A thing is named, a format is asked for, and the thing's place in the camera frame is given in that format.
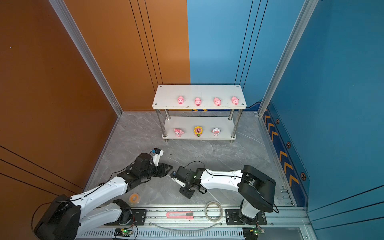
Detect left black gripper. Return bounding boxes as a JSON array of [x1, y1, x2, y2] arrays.
[[141, 163, 174, 181]]

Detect pink bow character toy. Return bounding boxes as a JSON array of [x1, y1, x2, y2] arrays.
[[174, 128, 185, 138]]

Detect pink yellow figure toy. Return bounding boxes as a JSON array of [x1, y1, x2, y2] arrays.
[[194, 126, 203, 137]]

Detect pink white round character toy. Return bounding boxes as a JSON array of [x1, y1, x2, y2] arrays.
[[212, 128, 221, 137]]

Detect pink pig toy bottom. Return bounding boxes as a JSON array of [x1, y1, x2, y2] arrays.
[[177, 96, 185, 105]]

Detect white two-tier shelf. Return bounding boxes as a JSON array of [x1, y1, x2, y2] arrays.
[[152, 85, 247, 143]]

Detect small pink pig toy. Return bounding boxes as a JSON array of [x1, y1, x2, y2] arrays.
[[232, 97, 240, 105]]

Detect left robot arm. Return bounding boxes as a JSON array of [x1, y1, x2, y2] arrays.
[[31, 149, 173, 240]]

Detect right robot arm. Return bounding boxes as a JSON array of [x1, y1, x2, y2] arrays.
[[171, 165, 276, 219]]

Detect pink utility knife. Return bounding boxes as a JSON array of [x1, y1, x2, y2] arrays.
[[166, 211, 194, 220]]

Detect coiled clear tube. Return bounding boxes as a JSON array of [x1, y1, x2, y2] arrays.
[[204, 201, 224, 223]]

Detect orange tape roll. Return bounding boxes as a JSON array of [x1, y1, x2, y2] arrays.
[[129, 193, 141, 205]]

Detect right circuit board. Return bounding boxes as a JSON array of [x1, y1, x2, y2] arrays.
[[243, 228, 260, 240]]

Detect circuit board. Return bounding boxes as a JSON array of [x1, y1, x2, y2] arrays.
[[243, 228, 260, 240], [113, 228, 135, 240]]

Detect left circuit board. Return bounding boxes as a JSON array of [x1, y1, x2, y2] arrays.
[[113, 228, 135, 240]]

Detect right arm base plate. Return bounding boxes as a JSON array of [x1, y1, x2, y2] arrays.
[[225, 209, 267, 226]]

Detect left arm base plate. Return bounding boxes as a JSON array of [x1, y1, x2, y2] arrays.
[[105, 209, 147, 227]]

